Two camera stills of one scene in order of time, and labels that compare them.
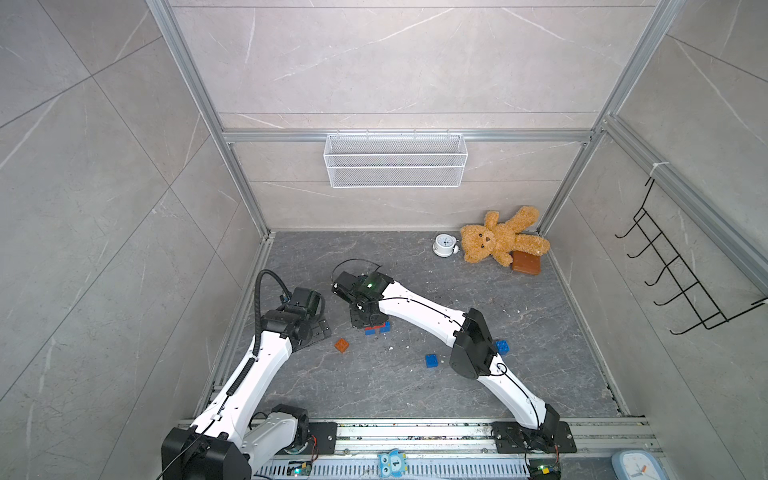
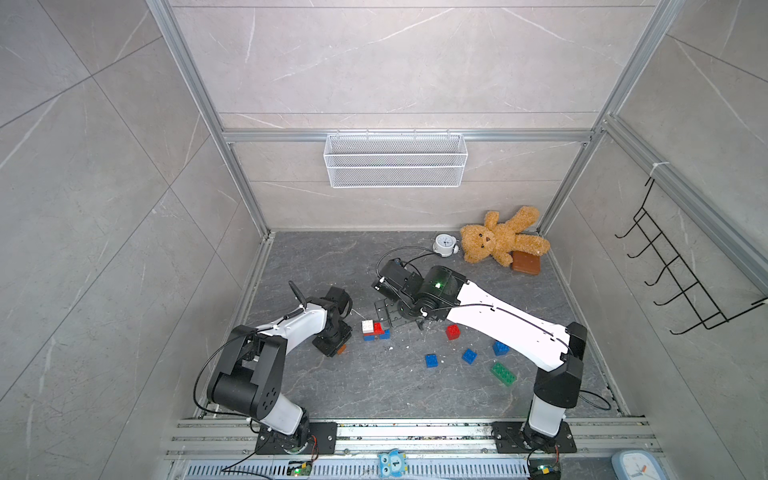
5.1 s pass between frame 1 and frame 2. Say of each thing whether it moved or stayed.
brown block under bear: stayed
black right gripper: moved
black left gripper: moved
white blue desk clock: stayed
